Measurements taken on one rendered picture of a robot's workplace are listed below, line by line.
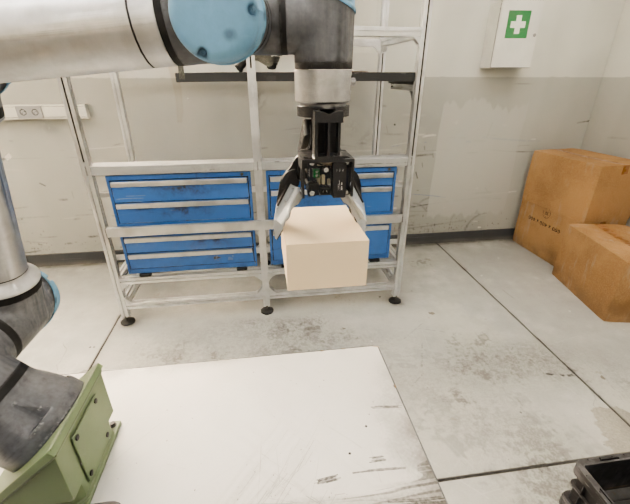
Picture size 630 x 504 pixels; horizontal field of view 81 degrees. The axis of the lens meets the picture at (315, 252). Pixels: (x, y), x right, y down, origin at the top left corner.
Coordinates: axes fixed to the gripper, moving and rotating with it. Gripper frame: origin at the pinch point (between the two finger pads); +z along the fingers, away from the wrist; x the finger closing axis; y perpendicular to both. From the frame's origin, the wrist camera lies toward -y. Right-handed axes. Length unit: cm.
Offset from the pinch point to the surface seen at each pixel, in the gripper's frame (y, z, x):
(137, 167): -139, 19, -71
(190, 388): -9.6, 40.3, -27.7
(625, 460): 13, 51, 65
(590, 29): -227, -52, 232
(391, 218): -137, 52, 62
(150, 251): -140, 66, -74
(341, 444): 8.8, 40.1, 3.2
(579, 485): 14, 55, 55
